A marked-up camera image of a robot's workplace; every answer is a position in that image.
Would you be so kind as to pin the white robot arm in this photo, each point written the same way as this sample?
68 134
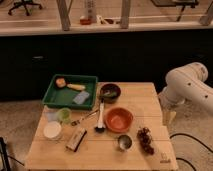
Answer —
187 83

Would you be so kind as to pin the dark brown bowl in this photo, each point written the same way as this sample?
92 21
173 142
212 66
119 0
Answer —
110 87

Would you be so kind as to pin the blue sponge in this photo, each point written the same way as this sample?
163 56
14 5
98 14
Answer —
81 97

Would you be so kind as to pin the orange bowl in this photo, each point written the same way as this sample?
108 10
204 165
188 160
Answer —
118 120

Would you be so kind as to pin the green plastic tray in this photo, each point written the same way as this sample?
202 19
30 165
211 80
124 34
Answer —
56 97

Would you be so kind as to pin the orange round fruit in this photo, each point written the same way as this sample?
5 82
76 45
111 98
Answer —
60 82

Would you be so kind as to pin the metal fork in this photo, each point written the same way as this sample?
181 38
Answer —
76 122

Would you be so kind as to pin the green plastic cup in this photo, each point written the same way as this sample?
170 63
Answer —
63 115

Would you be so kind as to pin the small metal cup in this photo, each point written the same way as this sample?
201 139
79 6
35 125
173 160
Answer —
124 142

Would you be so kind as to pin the clear plastic container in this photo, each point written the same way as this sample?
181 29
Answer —
51 115

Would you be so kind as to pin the bunch of dark grapes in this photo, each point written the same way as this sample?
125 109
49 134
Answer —
145 140

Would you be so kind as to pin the red bowl on shelf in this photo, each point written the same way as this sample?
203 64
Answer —
85 21

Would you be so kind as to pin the brown rectangular box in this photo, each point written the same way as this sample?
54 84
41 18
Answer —
76 138

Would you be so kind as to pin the black office chair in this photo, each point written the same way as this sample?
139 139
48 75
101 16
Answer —
24 3

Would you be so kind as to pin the white handled brush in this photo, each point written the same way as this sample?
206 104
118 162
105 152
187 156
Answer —
100 124

